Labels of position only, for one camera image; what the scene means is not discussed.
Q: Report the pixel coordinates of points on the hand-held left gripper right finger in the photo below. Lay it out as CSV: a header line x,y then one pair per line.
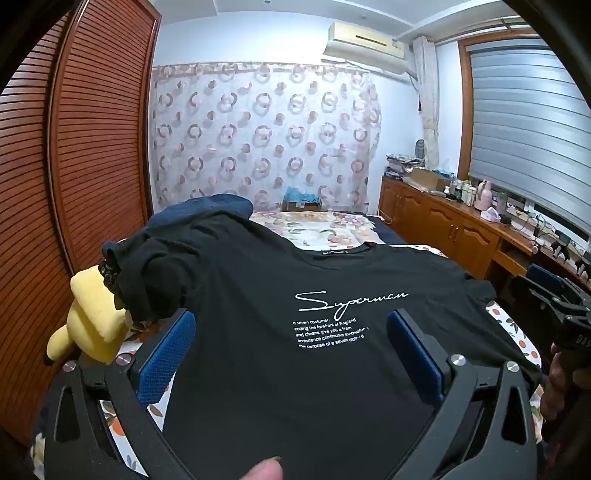
x,y
415,355

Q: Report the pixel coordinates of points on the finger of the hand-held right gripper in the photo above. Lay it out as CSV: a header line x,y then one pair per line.
x,y
542,276
535,297

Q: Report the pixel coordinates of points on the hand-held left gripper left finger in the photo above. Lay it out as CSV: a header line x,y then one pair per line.
x,y
166,357

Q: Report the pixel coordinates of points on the black printed t-shirt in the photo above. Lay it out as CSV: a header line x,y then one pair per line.
x,y
286,378

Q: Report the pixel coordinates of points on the person's right hand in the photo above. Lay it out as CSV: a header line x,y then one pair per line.
x,y
556,383

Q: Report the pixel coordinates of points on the person's left hand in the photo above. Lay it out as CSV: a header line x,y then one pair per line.
x,y
264,470

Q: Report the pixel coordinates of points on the orange fruit print sheet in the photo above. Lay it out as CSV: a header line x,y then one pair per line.
x,y
512,325

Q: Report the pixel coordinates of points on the pink tissue pack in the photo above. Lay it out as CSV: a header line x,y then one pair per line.
x,y
490,215

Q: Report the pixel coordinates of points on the yellow plush toy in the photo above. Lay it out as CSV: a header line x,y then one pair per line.
x,y
92,318

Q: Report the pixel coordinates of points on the pink bottle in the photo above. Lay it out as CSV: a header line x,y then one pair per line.
x,y
483,196

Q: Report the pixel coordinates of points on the long wooden cabinet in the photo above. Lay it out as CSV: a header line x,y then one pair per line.
x,y
443,226

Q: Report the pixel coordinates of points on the group of small bottles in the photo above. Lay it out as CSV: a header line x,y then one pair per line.
x,y
461,191

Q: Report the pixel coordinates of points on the navy bed sheet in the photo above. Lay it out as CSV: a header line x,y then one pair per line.
x,y
388,230

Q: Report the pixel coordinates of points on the grey window blind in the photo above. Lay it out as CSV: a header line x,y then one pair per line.
x,y
531,129

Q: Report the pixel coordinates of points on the open cardboard box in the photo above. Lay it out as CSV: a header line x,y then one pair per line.
x,y
429,180

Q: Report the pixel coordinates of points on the navy blue cloth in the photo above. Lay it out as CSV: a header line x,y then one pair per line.
x,y
203,207

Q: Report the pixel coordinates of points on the floral quilt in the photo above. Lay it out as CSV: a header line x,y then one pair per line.
x,y
323,230

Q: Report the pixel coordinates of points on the stack of folded fabrics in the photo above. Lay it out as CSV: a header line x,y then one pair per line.
x,y
404,165

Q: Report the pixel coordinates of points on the cardboard box with blue bags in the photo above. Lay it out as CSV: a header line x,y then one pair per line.
x,y
302,201

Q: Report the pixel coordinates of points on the tied lace side curtain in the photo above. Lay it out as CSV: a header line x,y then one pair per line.
x,y
427,101

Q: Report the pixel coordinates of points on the brown louvered wardrobe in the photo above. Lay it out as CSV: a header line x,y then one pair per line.
x,y
92,138

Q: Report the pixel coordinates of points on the sheer circle-patterned curtain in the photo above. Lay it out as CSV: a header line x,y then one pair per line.
x,y
268,138

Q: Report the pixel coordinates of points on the wall air conditioner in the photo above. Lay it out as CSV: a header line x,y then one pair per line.
x,y
369,46

